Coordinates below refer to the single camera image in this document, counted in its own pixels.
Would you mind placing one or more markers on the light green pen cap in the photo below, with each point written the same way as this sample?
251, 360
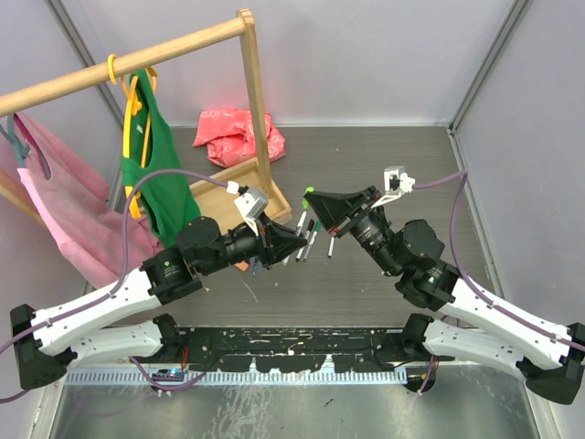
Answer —
307, 192

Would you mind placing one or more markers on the short white pen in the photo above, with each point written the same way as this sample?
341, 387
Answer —
331, 246

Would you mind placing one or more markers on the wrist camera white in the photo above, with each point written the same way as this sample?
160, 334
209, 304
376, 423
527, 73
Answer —
397, 183
250, 203

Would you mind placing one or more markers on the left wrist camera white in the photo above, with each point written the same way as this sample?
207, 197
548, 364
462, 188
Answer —
250, 203

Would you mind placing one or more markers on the orange eraser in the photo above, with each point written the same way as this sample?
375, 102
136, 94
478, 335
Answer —
243, 266

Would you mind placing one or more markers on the white cable duct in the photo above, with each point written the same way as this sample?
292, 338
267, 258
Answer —
127, 376

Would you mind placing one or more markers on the white pen black tip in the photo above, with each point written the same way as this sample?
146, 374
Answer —
299, 254

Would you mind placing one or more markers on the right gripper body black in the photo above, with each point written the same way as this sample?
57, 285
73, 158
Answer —
365, 220

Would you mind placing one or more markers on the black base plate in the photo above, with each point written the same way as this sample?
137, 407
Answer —
288, 349

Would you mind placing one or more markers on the long white green pen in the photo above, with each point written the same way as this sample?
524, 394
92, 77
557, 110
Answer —
309, 246

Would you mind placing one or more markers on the red patterned cloth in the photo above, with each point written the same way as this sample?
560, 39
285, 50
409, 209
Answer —
228, 136

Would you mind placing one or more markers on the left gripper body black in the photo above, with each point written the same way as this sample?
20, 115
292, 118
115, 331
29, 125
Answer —
263, 240

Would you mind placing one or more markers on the grey blue hanger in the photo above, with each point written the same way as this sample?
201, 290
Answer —
23, 143

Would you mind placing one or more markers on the white pen green tip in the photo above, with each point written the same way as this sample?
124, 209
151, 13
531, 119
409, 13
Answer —
298, 229

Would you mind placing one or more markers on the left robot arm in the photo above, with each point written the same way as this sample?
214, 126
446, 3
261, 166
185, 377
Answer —
48, 342

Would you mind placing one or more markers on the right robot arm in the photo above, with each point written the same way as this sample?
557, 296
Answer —
548, 357

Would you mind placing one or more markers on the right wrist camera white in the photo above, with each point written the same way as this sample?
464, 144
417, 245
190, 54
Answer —
397, 183

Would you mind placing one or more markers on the green tank top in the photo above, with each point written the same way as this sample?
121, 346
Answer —
148, 146

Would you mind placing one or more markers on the pink shirt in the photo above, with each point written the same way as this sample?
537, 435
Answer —
73, 206

